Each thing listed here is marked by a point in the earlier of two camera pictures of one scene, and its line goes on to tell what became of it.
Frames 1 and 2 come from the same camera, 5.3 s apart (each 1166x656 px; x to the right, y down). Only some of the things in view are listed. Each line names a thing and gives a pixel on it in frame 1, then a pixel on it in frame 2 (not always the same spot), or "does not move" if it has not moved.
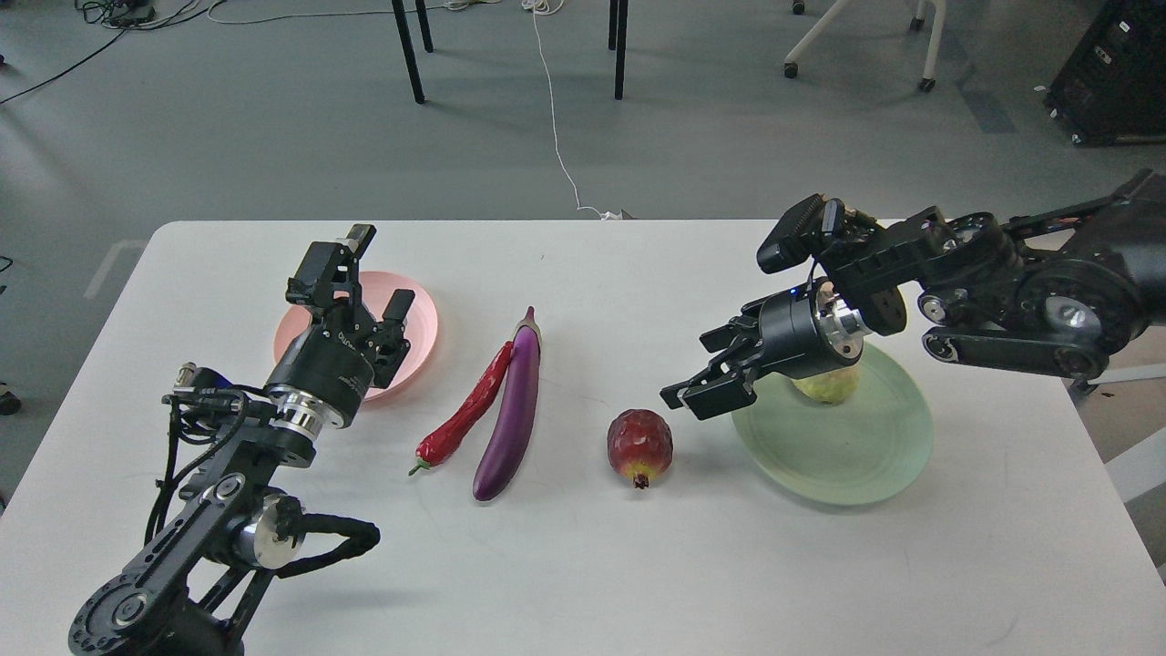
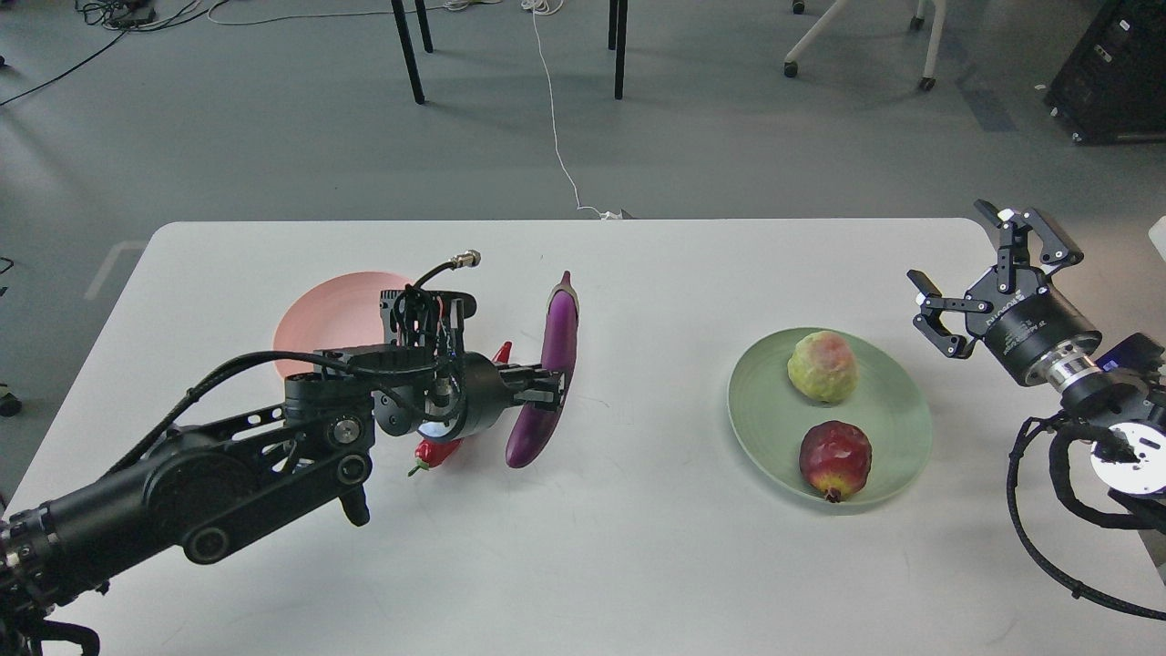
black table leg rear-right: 613,25 does not move
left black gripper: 319,382 → 470,391
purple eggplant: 502,458 → 533,427
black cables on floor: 123,15 does not move
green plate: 846,453 does not move
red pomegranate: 639,445 → 835,456
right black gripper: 799,333 → 1016,311
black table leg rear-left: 424,25 does not move
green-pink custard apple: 832,387 does not move
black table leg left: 408,46 does not move
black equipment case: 1112,89 does not move
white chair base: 926,85 does not move
